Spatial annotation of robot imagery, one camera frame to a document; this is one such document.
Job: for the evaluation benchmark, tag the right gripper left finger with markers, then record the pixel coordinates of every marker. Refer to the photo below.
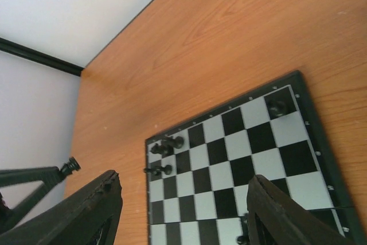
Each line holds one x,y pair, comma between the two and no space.
89,216

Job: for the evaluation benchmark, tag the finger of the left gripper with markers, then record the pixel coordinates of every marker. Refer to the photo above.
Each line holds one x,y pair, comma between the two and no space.
49,177

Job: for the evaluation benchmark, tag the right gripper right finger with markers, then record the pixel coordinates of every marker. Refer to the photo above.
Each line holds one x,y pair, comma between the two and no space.
275,218

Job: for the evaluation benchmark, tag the black pawn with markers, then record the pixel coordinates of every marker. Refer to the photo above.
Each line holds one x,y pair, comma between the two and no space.
176,142
167,170
155,171

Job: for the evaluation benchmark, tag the black rook piece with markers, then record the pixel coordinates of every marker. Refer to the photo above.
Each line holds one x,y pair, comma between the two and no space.
162,149

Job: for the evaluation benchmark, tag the black rook corner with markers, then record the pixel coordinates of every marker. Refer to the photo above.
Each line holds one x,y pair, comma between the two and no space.
277,108

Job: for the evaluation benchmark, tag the black piece aloft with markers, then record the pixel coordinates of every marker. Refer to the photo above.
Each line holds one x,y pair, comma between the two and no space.
69,167

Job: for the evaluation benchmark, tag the pile of black chess pieces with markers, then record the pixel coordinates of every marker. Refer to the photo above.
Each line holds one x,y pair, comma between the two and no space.
243,239

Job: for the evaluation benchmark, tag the black and silver chessboard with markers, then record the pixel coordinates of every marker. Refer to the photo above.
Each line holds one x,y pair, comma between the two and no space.
202,200

